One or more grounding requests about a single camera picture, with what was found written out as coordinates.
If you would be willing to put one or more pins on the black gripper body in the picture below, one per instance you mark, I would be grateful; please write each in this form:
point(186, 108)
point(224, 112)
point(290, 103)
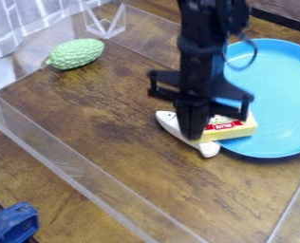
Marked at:
point(200, 82)

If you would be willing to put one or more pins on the blue round plastic tray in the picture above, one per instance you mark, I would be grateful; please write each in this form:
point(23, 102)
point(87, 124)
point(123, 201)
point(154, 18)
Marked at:
point(270, 77)

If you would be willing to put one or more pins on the white checkered cloth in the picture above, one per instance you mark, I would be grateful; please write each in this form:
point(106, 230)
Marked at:
point(26, 16)

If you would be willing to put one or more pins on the yellow butter block toy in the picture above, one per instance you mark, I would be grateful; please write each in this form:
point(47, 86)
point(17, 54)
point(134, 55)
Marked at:
point(224, 128)

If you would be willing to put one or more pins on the clear acrylic barrier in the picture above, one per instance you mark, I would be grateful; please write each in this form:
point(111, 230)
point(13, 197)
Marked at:
point(147, 221)

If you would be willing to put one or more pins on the clear acrylic corner bracket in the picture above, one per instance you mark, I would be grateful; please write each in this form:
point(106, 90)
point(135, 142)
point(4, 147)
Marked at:
point(105, 17)

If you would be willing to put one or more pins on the white wooden fish toy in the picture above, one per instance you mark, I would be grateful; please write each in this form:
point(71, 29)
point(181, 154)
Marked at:
point(166, 118)

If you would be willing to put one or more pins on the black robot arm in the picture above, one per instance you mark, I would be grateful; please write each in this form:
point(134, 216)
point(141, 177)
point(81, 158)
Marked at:
point(210, 21)

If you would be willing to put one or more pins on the green bumpy gourd toy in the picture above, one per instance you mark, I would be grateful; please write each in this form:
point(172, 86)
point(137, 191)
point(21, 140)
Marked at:
point(75, 53)

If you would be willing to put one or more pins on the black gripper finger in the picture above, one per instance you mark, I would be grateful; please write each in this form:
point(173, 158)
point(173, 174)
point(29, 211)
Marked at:
point(201, 117)
point(184, 115)

